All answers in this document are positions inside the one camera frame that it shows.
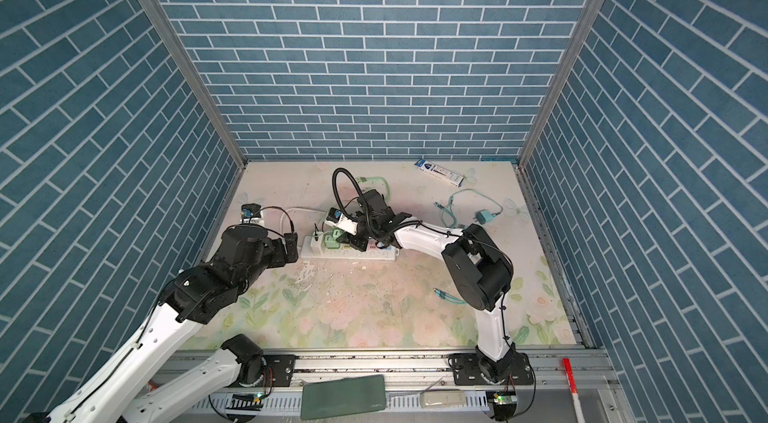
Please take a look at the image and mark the green charger plug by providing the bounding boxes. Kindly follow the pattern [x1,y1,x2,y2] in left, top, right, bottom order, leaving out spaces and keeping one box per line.
[323,229,343,250]

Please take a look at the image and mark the teal charger with cable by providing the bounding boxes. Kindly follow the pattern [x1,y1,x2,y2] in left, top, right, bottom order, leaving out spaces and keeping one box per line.
[433,189,504,228]

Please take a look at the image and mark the white power strip coloured sockets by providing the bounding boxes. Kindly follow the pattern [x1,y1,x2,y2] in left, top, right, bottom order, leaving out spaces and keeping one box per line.
[279,207,399,264]

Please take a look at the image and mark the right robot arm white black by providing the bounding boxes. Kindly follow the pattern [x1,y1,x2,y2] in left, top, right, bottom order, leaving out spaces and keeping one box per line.
[326,190,514,363]

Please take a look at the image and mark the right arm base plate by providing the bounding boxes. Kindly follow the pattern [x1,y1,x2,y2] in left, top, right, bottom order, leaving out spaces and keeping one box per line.
[447,349,535,386]

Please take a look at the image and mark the white charger with black cable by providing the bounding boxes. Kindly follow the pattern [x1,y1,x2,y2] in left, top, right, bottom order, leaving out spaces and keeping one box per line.
[309,225,325,255]

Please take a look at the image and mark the red white pen right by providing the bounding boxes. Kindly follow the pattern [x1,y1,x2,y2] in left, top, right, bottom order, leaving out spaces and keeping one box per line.
[562,358,586,423]

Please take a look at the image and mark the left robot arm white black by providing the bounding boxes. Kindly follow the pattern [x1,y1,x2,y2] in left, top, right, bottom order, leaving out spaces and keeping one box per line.
[26,224,299,422]

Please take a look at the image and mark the light green coiled cable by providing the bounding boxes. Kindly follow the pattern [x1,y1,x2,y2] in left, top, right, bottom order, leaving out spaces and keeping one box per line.
[355,174,394,202]

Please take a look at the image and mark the green rectangular pad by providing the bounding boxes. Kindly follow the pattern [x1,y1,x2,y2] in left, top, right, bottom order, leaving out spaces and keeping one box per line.
[300,375,387,420]

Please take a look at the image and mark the blue white toothpaste box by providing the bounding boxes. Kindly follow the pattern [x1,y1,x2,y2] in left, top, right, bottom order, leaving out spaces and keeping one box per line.
[415,159,464,188]

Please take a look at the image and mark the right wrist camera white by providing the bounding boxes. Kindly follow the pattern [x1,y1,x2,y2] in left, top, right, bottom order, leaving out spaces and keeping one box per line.
[325,208,358,235]

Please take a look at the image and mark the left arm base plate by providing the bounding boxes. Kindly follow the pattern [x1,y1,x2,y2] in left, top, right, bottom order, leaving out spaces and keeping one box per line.
[255,354,297,389]

